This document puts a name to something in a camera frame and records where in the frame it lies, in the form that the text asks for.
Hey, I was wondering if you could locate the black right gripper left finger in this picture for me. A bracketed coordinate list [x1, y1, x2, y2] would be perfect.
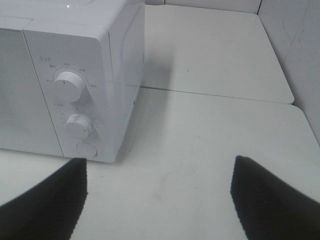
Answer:
[0, 158, 88, 240]

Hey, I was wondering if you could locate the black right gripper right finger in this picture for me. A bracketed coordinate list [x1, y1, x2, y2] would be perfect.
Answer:
[230, 155, 320, 240]

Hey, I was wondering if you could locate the white microwave knob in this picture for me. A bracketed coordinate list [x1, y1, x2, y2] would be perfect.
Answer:
[53, 71, 86, 103]
[64, 114, 93, 140]

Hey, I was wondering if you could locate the white microwave oven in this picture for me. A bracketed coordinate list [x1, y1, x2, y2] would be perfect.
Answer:
[0, 0, 145, 163]

